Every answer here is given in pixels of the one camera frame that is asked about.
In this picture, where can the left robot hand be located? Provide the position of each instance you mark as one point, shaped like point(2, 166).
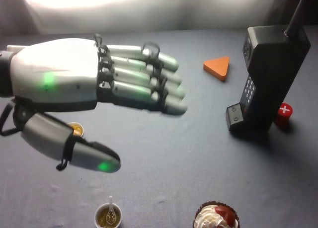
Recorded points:
point(54, 71)

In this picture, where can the black brick toy phone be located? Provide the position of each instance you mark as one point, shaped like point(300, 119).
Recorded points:
point(273, 76)

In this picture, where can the small cup of yellow food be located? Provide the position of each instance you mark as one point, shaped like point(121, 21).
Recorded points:
point(78, 129)

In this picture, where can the white backdrop curtain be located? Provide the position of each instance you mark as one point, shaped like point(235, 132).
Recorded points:
point(174, 9)

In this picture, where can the grey table cloth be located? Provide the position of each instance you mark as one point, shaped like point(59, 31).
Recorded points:
point(161, 163)

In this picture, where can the white spoon in green soup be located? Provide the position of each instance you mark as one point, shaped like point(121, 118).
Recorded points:
point(110, 208)

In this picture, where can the small cup of green soup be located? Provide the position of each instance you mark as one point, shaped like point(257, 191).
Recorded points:
point(100, 216)

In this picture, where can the orange triangle block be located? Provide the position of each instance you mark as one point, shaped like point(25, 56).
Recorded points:
point(217, 66)

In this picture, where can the toy cupcake with cream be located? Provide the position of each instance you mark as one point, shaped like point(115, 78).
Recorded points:
point(213, 216)

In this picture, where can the red cylinder with white cross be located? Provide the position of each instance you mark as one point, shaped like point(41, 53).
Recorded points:
point(284, 113)

